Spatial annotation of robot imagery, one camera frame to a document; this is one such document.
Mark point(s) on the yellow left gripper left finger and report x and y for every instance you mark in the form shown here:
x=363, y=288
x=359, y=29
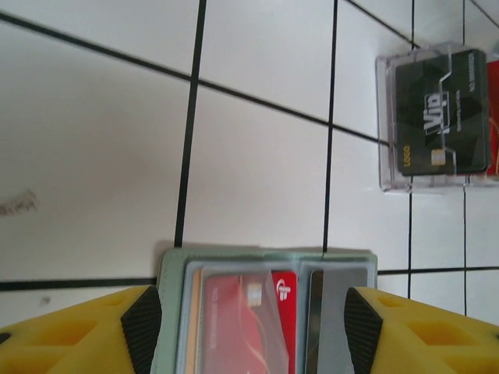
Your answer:
x=78, y=339

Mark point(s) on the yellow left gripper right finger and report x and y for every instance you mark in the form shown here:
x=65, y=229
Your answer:
x=421, y=343

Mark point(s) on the green leather card holder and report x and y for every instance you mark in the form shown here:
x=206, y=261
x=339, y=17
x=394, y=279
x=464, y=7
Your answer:
x=171, y=272

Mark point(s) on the gold credit card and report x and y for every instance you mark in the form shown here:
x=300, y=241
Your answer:
x=196, y=311

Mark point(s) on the red credit card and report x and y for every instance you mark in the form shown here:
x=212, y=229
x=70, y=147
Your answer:
x=494, y=117
x=234, y=311

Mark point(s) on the clear acrylic card box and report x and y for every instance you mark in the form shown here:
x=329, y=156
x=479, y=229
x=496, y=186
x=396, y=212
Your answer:
x=386, y=117

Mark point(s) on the black VIP card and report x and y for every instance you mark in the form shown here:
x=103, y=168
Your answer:
x=429, y=97

